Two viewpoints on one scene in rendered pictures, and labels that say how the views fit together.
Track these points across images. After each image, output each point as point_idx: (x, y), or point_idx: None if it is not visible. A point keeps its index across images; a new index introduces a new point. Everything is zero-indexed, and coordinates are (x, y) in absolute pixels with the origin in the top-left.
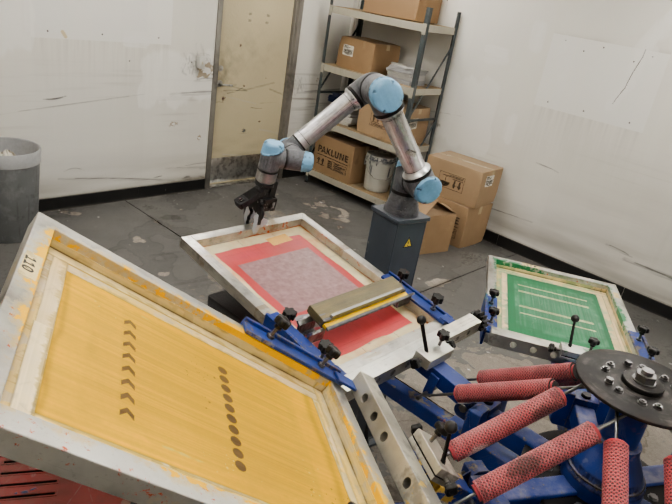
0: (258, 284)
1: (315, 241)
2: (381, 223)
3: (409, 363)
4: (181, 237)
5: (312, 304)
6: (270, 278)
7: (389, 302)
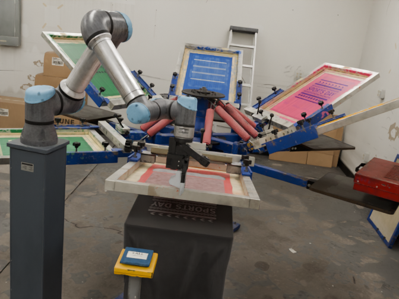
0: (224, 188)
1: None
2: (53, 158)
3: None
4: (259, 199)
5: (230, 157)
6: (210, 187)
7: None
